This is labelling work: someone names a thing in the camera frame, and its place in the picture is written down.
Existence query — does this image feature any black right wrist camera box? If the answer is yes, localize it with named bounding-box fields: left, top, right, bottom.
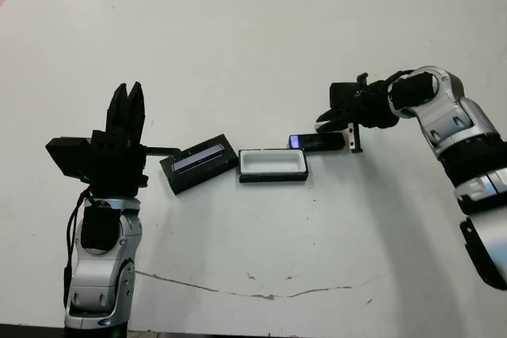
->
left=329, top=82, right=360, bottom=109

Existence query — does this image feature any black box with white insert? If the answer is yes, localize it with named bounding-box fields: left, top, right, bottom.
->
left=237, top=147, right=309, bottom=184

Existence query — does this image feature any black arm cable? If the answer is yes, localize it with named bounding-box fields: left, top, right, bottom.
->
left=368, top=70, right=415, bottom=96
left=63, top=189, right=92, bottom=310

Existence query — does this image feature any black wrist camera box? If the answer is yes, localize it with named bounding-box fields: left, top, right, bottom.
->
left=329, top=82, right=360, bottom=109
left=45, top=136, right=93, bottom=180

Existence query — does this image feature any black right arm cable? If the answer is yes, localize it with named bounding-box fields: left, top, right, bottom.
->
left=368, top=70, right=415, bottom=96

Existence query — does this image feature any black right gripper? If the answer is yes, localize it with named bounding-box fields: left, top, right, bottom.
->
left=314, top=72, right=399, bottom=155

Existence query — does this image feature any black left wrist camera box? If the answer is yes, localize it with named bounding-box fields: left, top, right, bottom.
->
left=45, top=136, right=93, bottom=180

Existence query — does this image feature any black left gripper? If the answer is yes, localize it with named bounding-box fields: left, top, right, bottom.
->
left=85, top=81, right=183, bottom=197

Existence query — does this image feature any black box lid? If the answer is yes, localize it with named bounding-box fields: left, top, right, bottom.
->
left=158, top=133, right=235, bottom=196

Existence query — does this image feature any small black phone device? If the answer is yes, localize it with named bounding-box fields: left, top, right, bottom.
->
left=288, top=131, right=345, bottom=153

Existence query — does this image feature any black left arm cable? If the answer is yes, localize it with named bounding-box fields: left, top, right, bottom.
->
left=63, top=189, right=92, bottom=310

